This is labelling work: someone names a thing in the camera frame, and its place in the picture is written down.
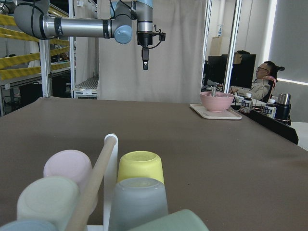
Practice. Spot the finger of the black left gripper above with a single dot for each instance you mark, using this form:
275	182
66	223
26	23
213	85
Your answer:
145	58

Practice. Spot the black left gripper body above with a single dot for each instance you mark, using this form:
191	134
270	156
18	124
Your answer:
145	39

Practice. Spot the pink plastic cup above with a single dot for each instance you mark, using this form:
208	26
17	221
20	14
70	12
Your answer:
72	164

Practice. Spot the green plastic cup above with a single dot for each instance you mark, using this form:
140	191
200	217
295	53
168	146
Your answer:
184	220

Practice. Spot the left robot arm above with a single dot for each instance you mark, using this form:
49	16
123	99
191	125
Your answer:
31	16

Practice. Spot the yellow plastic cup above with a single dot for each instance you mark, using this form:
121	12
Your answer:
138	164

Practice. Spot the grey plastic cup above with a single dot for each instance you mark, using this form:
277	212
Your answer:
137	201

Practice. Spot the white plastic cup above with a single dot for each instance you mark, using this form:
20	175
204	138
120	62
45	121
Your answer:
51	198

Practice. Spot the light blue plastic cup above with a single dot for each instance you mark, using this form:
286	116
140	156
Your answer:
28	225

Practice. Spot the pink bowl with ice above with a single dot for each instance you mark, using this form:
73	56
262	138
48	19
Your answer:
218	103

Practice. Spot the cream plastic tray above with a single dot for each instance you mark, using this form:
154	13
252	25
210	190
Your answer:
228	114

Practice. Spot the dark drink bottle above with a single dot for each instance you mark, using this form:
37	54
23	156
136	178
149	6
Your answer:
246	103
270	108

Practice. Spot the seated person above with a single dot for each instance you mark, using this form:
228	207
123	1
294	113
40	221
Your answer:
261	87

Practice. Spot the steel thermos flask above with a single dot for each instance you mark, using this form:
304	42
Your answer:
283	108

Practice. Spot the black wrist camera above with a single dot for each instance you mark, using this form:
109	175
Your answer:
160	33

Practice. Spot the aluminium frame post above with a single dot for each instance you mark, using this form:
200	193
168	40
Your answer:
232	43

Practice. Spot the white wire cup rack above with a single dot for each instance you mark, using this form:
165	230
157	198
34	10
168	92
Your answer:
104	172

